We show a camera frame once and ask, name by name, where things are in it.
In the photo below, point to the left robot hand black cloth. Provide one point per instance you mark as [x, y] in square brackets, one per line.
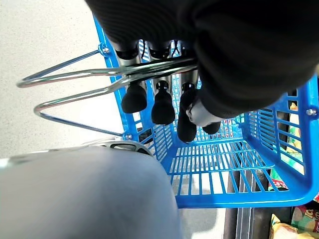
[244, 49]

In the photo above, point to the blue plastic shopping basket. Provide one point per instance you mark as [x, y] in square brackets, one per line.
[219, 174]

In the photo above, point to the yellow green snack bag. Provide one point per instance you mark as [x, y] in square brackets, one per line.
[295, 139]

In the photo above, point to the red snack bag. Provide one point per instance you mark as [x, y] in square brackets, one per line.
[278, 184]

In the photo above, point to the yellow chip bag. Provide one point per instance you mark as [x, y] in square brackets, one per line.
[299, 224]

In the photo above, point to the silver robot leg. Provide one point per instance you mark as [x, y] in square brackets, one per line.
[82, 196]

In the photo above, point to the black shelf rail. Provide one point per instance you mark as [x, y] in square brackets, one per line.
[245, 221]

